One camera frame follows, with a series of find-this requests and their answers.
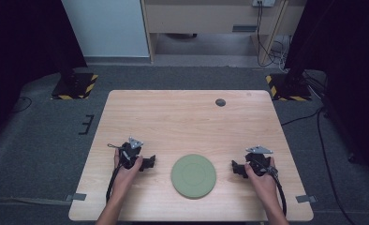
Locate long black floor cable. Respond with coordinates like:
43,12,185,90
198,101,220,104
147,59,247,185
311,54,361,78
280,105,351,225

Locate dark curtain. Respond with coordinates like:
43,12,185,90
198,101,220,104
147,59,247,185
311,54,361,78
0,0,88,143
284,0,369,187

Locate beige wooden desk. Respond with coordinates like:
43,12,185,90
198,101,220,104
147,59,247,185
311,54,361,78
140,0,308,66

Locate black stand with hazard-striped base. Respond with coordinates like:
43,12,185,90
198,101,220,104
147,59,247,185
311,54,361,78
265,46,313,102
51,46,99,101

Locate person's left hand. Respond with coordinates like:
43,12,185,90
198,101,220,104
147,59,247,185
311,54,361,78
112,148,144,202

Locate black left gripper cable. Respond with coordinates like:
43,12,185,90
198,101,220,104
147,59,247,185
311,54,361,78
105,163,124,204

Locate grey table clamp tab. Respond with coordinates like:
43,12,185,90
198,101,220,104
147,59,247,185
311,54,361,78
64,192,88,203
295,194,317,204

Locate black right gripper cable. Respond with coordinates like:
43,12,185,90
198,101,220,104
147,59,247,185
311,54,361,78
266,167,288,218

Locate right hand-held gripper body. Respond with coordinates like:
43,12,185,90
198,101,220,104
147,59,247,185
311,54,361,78
244,144,274,177

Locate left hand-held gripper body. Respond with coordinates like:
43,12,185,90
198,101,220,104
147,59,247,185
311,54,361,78
119,136,145,171

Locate grey power strip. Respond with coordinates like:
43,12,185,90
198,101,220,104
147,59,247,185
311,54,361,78
252,0,276,8

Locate thin black floor cable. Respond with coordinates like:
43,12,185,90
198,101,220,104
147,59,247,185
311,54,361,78
9,96,34,114

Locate grey label on desk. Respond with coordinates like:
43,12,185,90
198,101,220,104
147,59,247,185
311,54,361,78
231,24,258,34

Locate black hanging power cables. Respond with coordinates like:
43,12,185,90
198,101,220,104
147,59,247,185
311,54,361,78
256,2,288,68

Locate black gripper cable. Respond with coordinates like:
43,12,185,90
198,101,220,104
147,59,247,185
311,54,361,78
266,167,288,218
105,163,124,204

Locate person's right hand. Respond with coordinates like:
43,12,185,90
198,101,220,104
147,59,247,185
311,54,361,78
244,157,280,203

